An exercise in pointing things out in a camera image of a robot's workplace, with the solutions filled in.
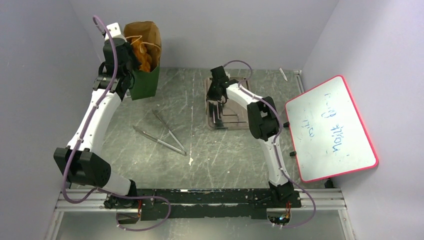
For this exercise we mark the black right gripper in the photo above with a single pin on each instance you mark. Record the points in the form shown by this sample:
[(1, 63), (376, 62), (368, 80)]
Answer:
[(210, 96)]

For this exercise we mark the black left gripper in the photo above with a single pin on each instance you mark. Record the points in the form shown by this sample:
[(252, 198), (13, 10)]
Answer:
[(131, 51)]

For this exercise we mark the metal baking tray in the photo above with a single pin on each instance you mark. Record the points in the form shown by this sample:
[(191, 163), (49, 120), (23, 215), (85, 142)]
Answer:
[(233, 115)]

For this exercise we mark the green paper bag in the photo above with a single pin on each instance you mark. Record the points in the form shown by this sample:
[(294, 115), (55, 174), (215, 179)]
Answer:
[(145, 39)]

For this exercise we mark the metal tongs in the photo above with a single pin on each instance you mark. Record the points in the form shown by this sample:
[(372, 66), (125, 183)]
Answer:
[(168, 139)]

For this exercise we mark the orange fake braided bread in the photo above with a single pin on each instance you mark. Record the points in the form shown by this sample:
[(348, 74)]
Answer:
[(141, 53)]

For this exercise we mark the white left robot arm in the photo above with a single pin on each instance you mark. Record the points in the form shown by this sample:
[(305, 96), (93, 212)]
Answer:
[(80, 161)]

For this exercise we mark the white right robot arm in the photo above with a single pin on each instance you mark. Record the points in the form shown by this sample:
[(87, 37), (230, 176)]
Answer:
[(264, 125)]

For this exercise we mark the white marker pen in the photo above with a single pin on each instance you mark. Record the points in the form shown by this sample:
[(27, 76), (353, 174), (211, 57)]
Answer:
[(283, 74)]

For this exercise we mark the pink framed whiteboard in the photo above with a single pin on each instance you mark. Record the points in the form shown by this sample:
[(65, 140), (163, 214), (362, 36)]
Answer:
[(328, 134)]

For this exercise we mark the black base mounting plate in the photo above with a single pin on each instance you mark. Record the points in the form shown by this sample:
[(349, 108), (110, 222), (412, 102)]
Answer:
[(205, 203)]

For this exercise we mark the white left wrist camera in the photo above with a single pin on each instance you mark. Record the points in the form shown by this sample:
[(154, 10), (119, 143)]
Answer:
[(114, 31)]

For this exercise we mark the aluminium rail frame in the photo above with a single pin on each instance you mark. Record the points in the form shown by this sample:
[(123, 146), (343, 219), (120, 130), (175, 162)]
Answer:
[(313, 199)]

